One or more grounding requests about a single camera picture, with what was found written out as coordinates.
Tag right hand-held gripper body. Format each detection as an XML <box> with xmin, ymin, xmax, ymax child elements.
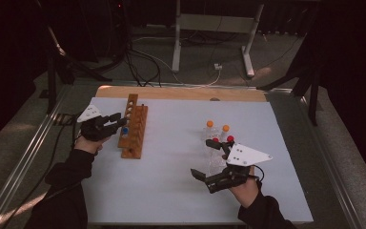
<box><xmin>204</xmin><ymin>143</ymin><xmax>274</xmax><ymax>195</ymax></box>

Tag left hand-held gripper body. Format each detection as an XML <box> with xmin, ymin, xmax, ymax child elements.
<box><xmin>76</xmin><ymin>104</ymin><xmax>117</xmax><ymax>143</ymax></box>

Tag wooden test tube rack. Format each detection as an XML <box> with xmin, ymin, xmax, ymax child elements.
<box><xmin>117</xmin><ymin>93</ymin><xmax>149</xmax><ymax>160</ymax></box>

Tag clear plastic tube rack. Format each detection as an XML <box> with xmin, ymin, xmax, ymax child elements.
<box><xmin>201</xmin><ymin>127</ymin><xmax>236</xmax><ymax>177</ymax></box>

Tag person's left hand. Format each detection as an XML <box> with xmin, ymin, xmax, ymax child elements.
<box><xmin>73</xmin><ymin>135</ymin><xmax>112</xmax><ymax>156</ymax></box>

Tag person's right hand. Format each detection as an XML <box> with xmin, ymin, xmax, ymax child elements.
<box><xmin>228</xmin><ymin>165</ymin><xmax>262</xmax><ymax>209</ymax></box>

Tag white table mat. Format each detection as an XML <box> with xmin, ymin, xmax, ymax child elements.
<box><xmin>80</xmin><ymin>96</ymin><xmax>315</xmax><ymax>224</ymax></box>

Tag black metal stand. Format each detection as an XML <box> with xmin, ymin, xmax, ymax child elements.
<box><xmin>256</xmin><ymin>31</ymin><xmax>322</xmax><ymax>127</ymax></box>
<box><xmin>46</xmin><ymin>27</ymin><xmax>112</xmax><ymax>115</ymax></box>

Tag dark equipment tower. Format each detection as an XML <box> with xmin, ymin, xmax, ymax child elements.
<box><xmin>75</xmin><ymin>0</ymin><xmax>132</xmax><ymax>65</ymax></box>

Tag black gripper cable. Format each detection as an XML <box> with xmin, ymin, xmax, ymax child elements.
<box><xmin>251</xmin><ymin>164</ymin><xmax>266</xmax><ymax>185</ymax></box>

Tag black floor cable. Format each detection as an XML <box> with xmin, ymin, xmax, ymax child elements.
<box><xmin>0</xmin><ymin>110</ymin><xmax>89</xmax><ymax>229</ymax></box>

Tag black cable bundle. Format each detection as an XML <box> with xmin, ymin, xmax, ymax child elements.
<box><xmin>124</xmin><ymin>47</ymin><xmax>162</xmax><ymax>88</ymax></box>

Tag white cable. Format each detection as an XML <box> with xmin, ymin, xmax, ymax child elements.
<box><xmin>132</xmin><ymin>36</ymin><xmax>222</xmax><ymax>88</ymax></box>

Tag aluminium rail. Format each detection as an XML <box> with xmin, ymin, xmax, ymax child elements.
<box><xmin>298</xmin><ymin>94</ymin><xmax>366</xmax><ymax>229</ymax></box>
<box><xmin>0</xmin><ymin>85</ymin><xmax>71</xmax><ymax>229</ymax></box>

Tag white metal desk frame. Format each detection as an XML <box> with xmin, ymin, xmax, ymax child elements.
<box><xmin>171</xmin><ymin>0</ymin><xmax>265</xmax><ymax>78</ymax></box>

